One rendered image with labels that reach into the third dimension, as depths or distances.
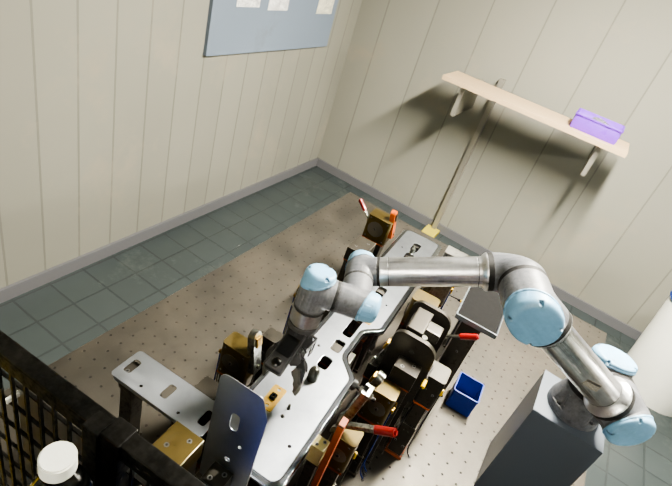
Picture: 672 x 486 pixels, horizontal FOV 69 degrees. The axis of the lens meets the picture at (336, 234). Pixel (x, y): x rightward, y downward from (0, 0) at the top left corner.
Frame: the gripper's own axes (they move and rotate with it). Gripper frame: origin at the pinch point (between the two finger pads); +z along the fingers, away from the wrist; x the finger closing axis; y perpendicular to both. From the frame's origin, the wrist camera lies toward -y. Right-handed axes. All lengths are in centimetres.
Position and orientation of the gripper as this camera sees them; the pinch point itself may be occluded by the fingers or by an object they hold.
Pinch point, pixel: (278, 384)
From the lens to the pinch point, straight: 133.2
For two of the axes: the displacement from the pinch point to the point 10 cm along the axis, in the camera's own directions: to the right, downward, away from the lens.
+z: -3.0, 8.4, 4.4
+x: -8.5, -4.5, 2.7
